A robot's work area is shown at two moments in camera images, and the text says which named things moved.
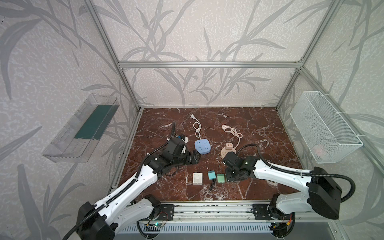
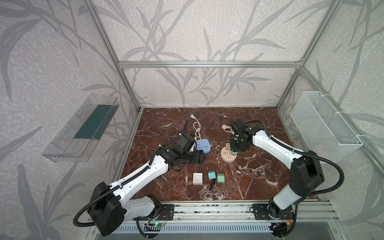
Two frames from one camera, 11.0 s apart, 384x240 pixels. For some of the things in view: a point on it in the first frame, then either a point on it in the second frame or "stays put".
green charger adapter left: x=221 y=178 stays put
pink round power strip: x=224 y=151 stays put
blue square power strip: x=202 y=146 stays put
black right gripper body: x=233 y=173 to x=235 y=147
